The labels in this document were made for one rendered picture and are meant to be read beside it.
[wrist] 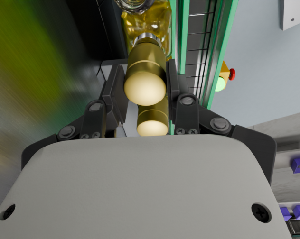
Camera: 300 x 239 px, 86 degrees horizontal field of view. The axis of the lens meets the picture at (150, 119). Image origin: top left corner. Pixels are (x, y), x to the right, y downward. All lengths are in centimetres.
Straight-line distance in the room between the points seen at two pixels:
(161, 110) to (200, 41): 29
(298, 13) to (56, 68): 80
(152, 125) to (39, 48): 15
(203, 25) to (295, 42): 59
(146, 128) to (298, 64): 92
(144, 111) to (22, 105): 12
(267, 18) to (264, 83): 33
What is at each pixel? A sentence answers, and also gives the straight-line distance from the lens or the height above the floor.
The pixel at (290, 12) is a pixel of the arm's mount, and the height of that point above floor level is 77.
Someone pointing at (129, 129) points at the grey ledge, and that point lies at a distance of 64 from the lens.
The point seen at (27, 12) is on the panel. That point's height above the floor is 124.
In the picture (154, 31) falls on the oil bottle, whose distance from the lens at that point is 18.
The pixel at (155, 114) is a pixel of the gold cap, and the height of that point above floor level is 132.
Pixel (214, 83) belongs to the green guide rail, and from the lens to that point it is 39.
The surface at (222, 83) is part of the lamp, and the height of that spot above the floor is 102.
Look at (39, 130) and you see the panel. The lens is 21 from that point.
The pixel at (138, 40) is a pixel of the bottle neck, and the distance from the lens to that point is 17.
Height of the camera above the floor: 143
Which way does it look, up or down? 41 degrees down
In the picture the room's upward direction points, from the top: 178 degrees counter-clockwise
